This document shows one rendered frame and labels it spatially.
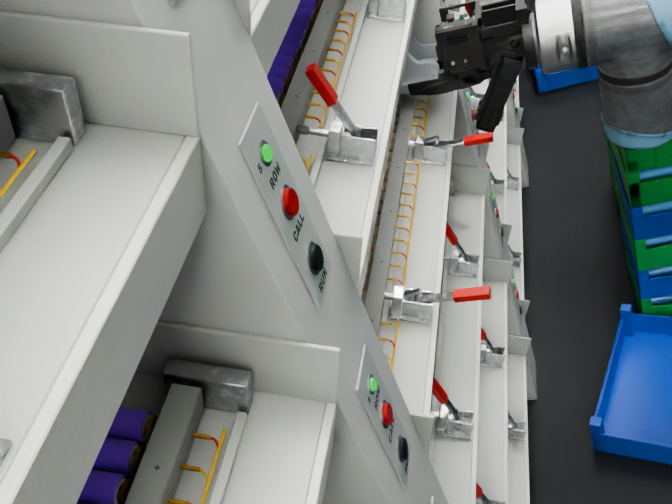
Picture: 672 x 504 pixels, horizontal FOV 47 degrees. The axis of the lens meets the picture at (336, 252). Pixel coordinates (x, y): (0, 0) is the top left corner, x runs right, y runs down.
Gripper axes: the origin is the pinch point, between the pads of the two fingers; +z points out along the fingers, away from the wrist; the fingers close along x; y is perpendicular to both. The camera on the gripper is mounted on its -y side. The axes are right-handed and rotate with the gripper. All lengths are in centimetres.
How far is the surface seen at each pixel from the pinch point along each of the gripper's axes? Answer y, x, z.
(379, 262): -2.0, 33.9, -3.2
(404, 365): -5.6, 44.7, -6.1
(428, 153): -4.2, 12.1, -6.0
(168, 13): 38, 61, -8
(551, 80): -75, -124, -16
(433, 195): -5.9, 18.6, -6.8
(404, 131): -2.0, 9.6, -3.2
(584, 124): -79, -102, -24
